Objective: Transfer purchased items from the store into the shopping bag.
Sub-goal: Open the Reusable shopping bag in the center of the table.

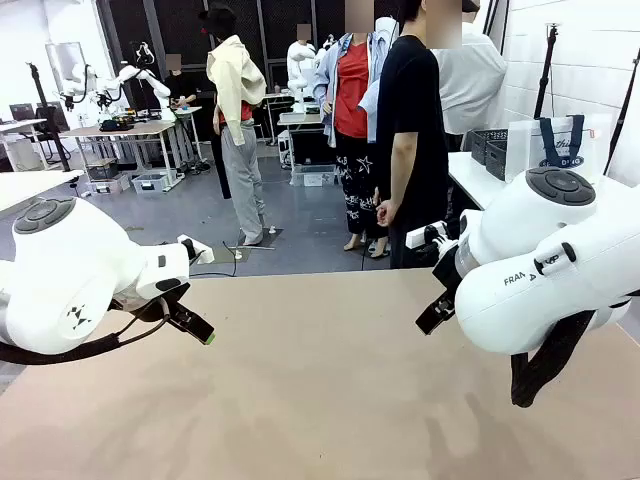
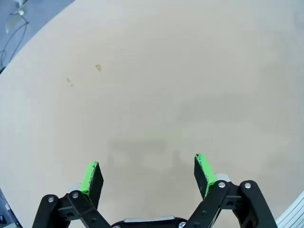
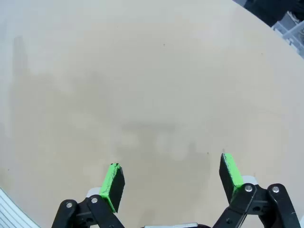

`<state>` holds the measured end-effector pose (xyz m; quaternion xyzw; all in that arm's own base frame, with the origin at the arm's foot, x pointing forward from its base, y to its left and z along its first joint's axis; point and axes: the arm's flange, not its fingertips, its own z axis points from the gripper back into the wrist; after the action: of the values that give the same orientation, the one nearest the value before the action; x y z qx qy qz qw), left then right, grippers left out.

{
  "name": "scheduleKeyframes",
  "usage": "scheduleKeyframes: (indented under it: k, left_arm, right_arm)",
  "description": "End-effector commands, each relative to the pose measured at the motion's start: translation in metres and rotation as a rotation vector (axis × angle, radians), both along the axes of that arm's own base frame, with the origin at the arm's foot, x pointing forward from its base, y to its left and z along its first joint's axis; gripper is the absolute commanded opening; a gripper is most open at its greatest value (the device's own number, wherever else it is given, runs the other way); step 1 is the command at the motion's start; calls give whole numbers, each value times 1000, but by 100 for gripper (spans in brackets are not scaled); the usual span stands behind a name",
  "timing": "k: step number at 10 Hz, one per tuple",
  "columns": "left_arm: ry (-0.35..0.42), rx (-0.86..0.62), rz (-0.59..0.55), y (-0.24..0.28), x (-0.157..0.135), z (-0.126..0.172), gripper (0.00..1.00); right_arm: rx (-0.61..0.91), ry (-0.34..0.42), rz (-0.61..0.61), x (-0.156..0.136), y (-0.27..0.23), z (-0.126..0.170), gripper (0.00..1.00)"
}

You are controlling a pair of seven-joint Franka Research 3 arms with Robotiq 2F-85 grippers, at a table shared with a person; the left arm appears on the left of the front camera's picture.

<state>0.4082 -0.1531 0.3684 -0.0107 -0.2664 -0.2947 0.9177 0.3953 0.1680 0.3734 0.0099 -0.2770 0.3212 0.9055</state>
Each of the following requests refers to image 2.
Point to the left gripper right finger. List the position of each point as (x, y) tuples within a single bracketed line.
[(206, 175)]

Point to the grey metal mount bracket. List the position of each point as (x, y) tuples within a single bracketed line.
[(7, 213)]

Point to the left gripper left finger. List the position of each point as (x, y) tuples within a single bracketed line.
[(91, 185)]

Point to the silver star chair base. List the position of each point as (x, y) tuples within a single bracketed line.
[(14, 22)]

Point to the aluminium frame profile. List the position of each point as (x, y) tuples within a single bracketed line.
[(294, 213)]

